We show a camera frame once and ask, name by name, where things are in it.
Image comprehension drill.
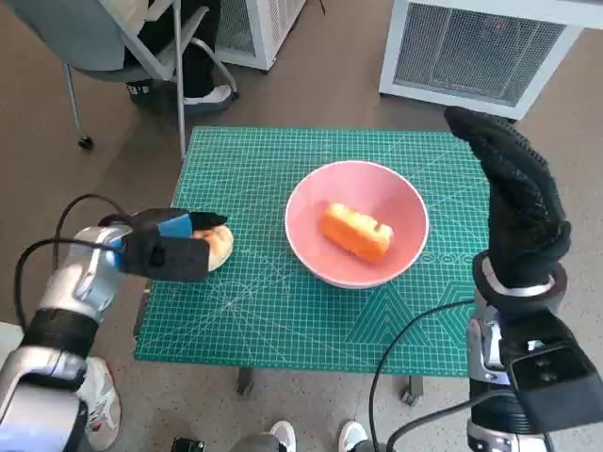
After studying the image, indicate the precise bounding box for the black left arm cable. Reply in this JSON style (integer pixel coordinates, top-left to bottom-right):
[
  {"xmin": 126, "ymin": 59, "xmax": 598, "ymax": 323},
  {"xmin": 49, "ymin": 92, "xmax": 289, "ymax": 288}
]
[{"xmin": 13, "ymin": 193, "xmax": 126, "ymax": 331}]

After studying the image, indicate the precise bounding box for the grey chair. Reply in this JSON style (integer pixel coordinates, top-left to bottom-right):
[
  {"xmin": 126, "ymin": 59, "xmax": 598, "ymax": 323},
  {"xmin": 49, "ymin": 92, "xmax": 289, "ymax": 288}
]
[{"xmin": 7, "ymin": 0, "xmax": 239, "ymax": 159}]

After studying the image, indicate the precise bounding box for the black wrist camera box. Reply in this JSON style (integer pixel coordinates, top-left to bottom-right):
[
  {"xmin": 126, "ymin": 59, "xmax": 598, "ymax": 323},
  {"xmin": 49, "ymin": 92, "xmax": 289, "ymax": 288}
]
[
  {"xmin": 117, "ymin": 233, "xmax": 212, "ymax": 283},
  {"xmin": 498, "ymin": 308, "xmax": 603, "ymax": 432}
]

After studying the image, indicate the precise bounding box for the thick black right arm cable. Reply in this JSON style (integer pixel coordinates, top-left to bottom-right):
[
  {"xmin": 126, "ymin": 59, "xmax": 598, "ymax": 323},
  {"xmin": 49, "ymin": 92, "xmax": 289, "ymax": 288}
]
[{"xmin": 385, "ymin": 397, "xmax": 472, "ymax": 452}]

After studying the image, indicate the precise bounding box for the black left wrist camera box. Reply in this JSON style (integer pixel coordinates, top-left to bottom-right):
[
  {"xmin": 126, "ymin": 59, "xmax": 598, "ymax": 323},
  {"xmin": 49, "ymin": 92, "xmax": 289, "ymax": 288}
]
[{"xmin": 117, "ymin": 233, "xmax": 212, "ymax": 283}]

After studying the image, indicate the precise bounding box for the small white mesh cabinet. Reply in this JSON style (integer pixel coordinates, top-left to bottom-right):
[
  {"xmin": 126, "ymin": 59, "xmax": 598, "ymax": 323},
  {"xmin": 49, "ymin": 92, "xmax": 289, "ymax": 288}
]
[{"xmin": 214, "ymin": 0, "xmax": 307, "ymax": 73}]

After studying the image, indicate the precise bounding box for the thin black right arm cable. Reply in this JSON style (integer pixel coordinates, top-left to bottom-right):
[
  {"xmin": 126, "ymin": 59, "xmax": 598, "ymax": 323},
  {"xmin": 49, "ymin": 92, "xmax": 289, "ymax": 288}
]
[{"xmin": 368, "ymin": 299, "xmax": 476, "ymax": 452}]

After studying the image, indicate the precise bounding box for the white fabric with red print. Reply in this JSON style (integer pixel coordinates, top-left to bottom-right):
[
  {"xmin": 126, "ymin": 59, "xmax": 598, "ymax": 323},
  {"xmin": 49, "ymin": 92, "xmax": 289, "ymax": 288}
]
[{"xmin": 0, "ymin": 321, "xmax": 122, "ymax": 452}]

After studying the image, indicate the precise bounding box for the green cutting mat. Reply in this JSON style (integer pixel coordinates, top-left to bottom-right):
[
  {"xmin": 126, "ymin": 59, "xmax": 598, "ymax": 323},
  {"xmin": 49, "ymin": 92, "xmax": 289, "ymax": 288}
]
[{"xmin": 134, "ymin": 125, "xmax": 494, "ymax": 376}]

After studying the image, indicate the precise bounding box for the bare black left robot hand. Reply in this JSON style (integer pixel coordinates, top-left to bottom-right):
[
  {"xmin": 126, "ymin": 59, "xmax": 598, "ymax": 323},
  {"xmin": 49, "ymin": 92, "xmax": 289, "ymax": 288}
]
[{"xmin": 134, "ymin": 209, "xmax": 230, "ymax": 241}]

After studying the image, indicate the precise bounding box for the rectangular toy bread loaf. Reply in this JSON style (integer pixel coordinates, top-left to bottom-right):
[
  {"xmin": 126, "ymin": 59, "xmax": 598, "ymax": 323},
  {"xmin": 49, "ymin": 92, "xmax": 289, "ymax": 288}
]
[{"xmin": 321, "ymin": 202, "xmax": 396, "ymax": 264}]

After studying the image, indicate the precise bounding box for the pink bowl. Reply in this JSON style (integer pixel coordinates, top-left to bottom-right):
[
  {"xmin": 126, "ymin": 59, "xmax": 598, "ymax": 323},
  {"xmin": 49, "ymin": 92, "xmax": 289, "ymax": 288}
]
[{"xmin": 284, "ymin": 161, "xmax": 430, "ymax": 290}]

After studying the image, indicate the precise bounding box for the cream cushion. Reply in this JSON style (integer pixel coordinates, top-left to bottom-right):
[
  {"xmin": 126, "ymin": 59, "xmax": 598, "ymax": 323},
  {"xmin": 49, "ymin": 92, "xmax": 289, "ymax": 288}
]
[{"xmin": 98, "ymin": 0, "xmax": 159, "ymax": 24}]

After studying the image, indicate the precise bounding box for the large white mesh cabinet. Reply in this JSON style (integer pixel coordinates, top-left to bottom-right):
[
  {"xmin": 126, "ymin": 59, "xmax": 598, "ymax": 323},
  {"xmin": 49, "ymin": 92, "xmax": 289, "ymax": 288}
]
[{"xmin": 378, "ymin": 0, "xmax": 585, "ymax": 121}]

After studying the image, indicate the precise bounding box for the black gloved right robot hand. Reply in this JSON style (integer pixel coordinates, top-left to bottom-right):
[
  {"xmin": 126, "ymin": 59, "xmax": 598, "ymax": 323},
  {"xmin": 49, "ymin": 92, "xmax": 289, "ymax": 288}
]
[{"xmin": 444, "ymin": 105, "xmax": 573, "ymax": 289}]

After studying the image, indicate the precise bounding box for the table leg with caster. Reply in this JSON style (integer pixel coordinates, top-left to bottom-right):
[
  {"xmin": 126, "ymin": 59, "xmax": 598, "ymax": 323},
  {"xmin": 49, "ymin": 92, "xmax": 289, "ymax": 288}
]
[
  {"xmin": 236, "ymin": 367, "xmax": 258, "ymax": 396},
  {"xmin": 399, "ymin": 375, "xmax": 425, "ymax": 406}
]

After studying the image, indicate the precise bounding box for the round toy bread bun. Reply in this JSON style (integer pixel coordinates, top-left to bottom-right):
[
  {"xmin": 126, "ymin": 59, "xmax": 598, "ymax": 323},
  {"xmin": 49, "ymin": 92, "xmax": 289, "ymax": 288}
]
[{"xmin": 192, "ymin": 224, "xmax": 236, "ymax": 273}]

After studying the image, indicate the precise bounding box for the black box device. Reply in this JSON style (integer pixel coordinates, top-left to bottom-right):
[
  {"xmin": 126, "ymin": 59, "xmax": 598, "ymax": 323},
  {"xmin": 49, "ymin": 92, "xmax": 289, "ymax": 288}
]
[{"xmin": 171, "ymin": 436, "xmax": 207, "ymax": 452}]

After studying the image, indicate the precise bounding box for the person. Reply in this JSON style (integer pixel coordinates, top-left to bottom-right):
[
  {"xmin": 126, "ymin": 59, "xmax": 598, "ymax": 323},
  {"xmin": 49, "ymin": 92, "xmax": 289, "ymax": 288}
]
[{"xmin": 122, "ymin": 0, "xmax": 240, "ymax": 114}]

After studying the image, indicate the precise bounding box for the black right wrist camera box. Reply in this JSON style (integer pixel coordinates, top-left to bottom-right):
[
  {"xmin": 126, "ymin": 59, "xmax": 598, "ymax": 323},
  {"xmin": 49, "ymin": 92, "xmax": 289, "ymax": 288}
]
[{"xmin": 498, "ymin": 308, "xmax": 603, "ymax": 432}]

